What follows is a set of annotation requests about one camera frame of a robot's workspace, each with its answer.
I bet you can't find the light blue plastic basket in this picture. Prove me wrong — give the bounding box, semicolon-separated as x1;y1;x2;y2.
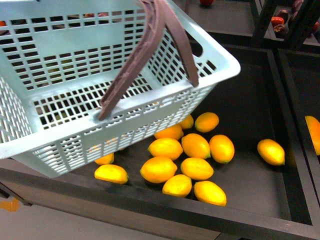
0;0;241;178

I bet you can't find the yellow mango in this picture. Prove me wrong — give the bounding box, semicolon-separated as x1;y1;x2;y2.
305;115;320;156

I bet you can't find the yellow lemon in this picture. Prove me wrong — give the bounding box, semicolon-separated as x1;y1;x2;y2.
180;157;214;181
257;139;285;166
147;138;183;161
181;133;211;160
194;180;227;207
94;164;129;184
154;124;184;140
162;174;192;198
194;112;220;133
209;134;235;164
94;153;115;166
140;156;178;184

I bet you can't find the black lemon bin tray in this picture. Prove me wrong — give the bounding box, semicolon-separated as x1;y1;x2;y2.
0;45;320;240

